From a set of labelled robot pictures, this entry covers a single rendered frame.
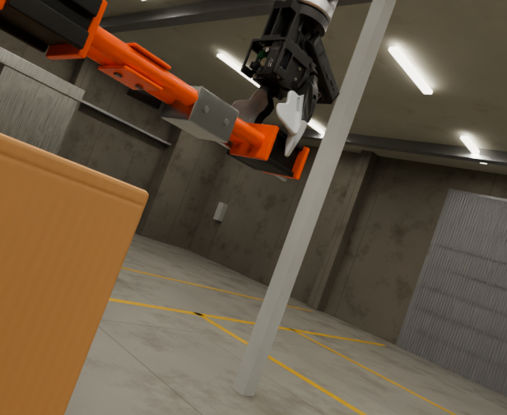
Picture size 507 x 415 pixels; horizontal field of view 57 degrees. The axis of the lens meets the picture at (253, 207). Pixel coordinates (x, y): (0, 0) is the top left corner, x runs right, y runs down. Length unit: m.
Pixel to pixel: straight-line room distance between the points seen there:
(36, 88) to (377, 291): 7.75
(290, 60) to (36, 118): 6.30
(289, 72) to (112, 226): 0.42
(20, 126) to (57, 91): 0.68
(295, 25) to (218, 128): 0.20
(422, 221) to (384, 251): 1.06
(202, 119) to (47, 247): 0.31
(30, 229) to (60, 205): 0.02
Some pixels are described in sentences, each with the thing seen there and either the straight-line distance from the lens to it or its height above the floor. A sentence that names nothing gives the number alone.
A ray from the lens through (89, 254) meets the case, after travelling 0.32.
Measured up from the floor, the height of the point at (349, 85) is 2.33.
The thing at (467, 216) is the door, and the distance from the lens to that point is 10.34.
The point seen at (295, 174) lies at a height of 1.15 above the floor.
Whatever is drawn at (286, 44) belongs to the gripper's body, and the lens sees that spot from 0.66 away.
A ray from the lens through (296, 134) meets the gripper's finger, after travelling 0.65.
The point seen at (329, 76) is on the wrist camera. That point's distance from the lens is 0.75.
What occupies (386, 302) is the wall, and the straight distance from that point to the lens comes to 10.62.
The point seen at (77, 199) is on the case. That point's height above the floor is 1.03.
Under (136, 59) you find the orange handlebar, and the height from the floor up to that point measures 1.17.
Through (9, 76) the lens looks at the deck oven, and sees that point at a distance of 6.77.
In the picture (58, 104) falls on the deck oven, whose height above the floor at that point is 1.82.
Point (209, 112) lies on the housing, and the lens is 0.57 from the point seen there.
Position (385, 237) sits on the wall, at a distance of 10.91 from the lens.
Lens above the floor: 1.04
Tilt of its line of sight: 4 degrees up
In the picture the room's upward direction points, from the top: 20 degrees clockwise
